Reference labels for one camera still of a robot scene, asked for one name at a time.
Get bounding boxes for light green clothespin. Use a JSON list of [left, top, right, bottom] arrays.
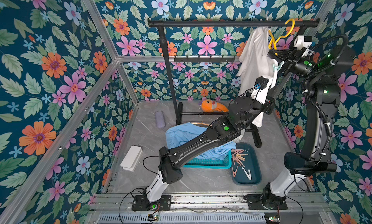
[[273, 61, 284, 72]]

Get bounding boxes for yellow plastic hanger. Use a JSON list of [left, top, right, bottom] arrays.
[[267, 18, 295, 51]]

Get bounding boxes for white t-shirt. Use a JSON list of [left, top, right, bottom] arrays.
[[236, 27, 278, 128]]

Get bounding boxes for light blue t-shirt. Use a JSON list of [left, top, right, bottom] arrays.
[[165, 123, 236, 161]]

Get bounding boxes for wooden hanger metal hook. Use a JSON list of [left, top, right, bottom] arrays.
[[191, 122, 209, 127]]

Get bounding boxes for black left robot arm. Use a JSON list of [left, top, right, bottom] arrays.
[[131, 76, 275, 211]]

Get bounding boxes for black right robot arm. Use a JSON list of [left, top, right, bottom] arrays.
[[244, 34, 355, 209]]

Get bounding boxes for teal basket under shirt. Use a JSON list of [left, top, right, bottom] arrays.
[[184, 151, 232, 170]]

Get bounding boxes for orange plush fish toy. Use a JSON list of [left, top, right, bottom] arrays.
[[201, 99, 228, 112]]

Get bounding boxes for dark teal clothespin tray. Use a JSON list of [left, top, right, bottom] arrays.
[[231, 143, 262, 186]]

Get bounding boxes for pink clothespin in tray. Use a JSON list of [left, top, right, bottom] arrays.
[[232, 164, 240, 178]]

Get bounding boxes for grey purple cylinder roller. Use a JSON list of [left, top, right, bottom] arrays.
[[155, 111, 166, 129]]

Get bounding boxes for black clothes rack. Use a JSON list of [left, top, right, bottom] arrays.
[[147, 18, 320, 149]]

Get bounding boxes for white box on table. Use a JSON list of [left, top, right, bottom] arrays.
[[120, 145, 143, 172]]

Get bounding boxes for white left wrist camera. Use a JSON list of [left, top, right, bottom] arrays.
[[251, 76, 270, 104]]

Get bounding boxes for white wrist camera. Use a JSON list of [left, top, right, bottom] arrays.
[[251, 76, 270, 104], [294, 35, 313, 57]]

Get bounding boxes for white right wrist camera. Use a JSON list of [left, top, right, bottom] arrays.
[[294, 35, 313, 57]]

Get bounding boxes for black wall hook rail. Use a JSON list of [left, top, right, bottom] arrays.
[[173, 55, 237, 64]]

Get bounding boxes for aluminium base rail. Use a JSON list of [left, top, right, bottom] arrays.
[[87, 191, 337, 224]]

